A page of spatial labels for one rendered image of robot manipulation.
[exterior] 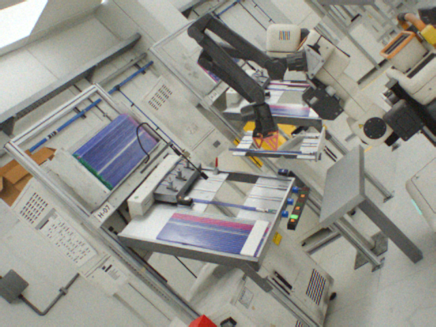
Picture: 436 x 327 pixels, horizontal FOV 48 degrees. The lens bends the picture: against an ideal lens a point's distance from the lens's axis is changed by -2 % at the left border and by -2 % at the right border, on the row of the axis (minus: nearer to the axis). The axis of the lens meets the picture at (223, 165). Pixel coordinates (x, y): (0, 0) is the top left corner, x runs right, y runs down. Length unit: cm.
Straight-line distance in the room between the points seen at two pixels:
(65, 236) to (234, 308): 94
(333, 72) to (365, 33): 455
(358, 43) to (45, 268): 482
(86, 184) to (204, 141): 142
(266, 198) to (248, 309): 57
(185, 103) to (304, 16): 356
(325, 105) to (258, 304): 104
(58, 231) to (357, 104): 161
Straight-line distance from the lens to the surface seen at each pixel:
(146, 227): 249
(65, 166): 255
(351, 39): 684
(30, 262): 393
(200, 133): 371
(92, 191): 254
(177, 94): 365
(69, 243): 270
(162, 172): 275
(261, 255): 223
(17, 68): 498
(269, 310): 260
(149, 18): 579
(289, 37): 226
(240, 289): 252
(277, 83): 400
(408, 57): 232
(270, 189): 266
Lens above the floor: 136
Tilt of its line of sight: 7 degrees down
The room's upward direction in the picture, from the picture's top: 46 degrees counter-clockwise
